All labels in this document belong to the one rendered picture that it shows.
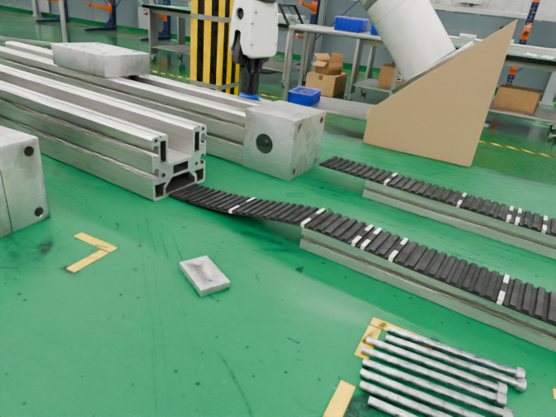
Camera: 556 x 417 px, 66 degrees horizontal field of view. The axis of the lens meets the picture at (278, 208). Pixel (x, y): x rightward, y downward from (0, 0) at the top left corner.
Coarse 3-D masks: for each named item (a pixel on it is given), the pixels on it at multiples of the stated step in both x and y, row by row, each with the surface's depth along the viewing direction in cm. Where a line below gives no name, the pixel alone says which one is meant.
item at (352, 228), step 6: (348, 222) 47; (354, 222) 47; (342, 228) 46; (348, 228) 46; (354, 228) 46; (360, 228) 46; (336, 234) 44; (342, 234) 45; (348, 234) 45; (354, 234) 45; (342, 240) 44; (348, 240) 44
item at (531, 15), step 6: (534, 0) 606; (534, 6) 608; (534, 12) 611; (528, 18) 617; (528, 24) 571; (528, 30) 573; (522, 36) 627; (528, 36) 624; (522, 42) 630; (510, 66) 647; (510, 72) 649; (510, 78) 652; (510, 84) 655
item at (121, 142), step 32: (0, 96) 66; (32, 96) 62; (64, 96) 69; (96, 96) 66; (32, 128) 66; (64, 128) 60; (96, 128) 56; (128, 128) 53; (160, 128) 60; (192, 128) 57; (64, 160) 62; (96, 160) 58; (128, 160) 54; (160, 160) 53; (192, 160) 58; (160, 192) 56
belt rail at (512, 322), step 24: (312, 240) 48; (336, 240) 45; (360, 264) 44; (384, 264) 43; (408, 288) 42; (432, 288) 42; (456, 288) 40; (480, 312) 39; (504, 312) 38; (528, 336) 38; (552, 336) 37
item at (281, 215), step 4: (292, 204) 51; (300, 204) 51; (284, 208) 50; (288, 208) 50; (292, 208) 50; (296, 208) 50; (300, 208) 51; (280, 212) 49; (284, 212) 50; (288, 212) 49; (292, 212) 49; (272, 216) 48; (276, 216) 48; (280, 216) 48; (284, 216) 48; (288, 216) 49; (272, 220) 48; (276, 220) 48; (280, 220) 48
